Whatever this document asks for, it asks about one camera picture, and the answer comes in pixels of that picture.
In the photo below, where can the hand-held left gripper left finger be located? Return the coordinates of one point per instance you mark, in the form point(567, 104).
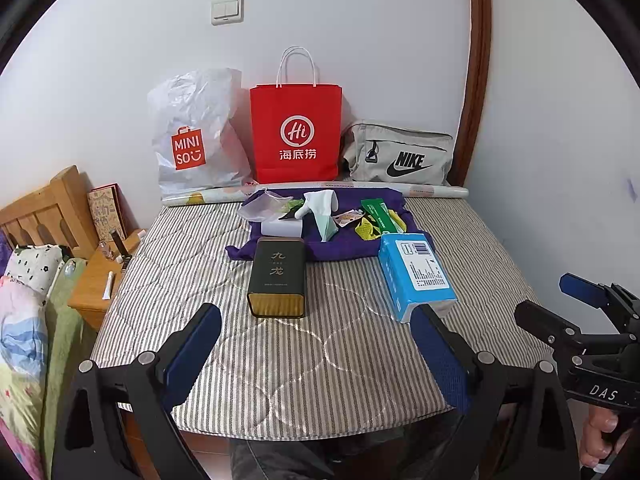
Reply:
point(195, 355)

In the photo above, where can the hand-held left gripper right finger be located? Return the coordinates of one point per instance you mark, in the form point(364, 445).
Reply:
point(440, 355)

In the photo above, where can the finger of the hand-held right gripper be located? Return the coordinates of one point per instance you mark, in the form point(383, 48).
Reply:
point(580, 289)
point(550, 327)

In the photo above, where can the yellow mesh bag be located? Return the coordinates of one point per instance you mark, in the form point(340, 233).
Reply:
point(370, 232)

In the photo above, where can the dark green packet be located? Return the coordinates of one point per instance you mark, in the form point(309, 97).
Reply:
point(377, 210)

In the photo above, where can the clear plastic bag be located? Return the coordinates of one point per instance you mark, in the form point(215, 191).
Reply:
point(260, 205)

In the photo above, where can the small printed snack packet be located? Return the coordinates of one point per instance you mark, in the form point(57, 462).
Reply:
point(347, 218)

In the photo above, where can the black tool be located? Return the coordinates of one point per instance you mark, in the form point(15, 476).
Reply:
point(290, 216)

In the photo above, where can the light green packet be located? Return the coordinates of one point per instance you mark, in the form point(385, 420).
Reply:
point(291, 206)

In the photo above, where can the white sock with green toe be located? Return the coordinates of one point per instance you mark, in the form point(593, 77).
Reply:
point(320, 207)

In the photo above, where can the person's right hand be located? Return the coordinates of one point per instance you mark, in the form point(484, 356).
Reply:
point(600, 432)

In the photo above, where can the blue tissue pack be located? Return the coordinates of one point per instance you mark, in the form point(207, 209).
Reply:
point(400, 285)

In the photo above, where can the white tube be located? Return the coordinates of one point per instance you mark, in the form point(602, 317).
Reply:
point(109, 285)

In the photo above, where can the dark tea tin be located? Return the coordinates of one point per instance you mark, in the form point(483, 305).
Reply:
point(275, 270)

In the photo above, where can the wooden nightstand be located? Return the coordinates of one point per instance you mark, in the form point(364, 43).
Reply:
point(92, 280)

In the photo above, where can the light green blanket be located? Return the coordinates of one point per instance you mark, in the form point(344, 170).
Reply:
point(62, 335)

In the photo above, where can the person's leg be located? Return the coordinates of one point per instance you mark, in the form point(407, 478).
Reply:
point(280, 460)

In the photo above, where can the purple towel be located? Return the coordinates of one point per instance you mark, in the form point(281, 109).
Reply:
point(340, 245)

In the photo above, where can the white rolled paper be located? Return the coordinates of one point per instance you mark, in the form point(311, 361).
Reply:
point(440, 191)

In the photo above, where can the colourful printed quilt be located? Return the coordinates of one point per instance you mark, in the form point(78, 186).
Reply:
point(20, 360)

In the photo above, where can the white flowered pillow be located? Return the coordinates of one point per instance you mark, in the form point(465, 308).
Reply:
point(35, 265)

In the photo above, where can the grey waist bag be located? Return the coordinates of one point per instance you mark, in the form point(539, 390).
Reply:
point(430, 145)

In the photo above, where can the wooden headboard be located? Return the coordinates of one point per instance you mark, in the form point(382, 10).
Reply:
point(55, 200)

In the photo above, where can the white plastic shopping bag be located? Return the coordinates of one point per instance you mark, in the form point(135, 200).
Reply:
point(200, 105)

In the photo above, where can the red paper bag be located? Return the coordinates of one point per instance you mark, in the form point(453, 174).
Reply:
point(295, 105)

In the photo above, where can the wooden door frame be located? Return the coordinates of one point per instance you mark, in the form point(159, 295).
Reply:
point(475, 60)

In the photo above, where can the white light switch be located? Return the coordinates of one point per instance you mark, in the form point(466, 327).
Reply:
point(227, 10)

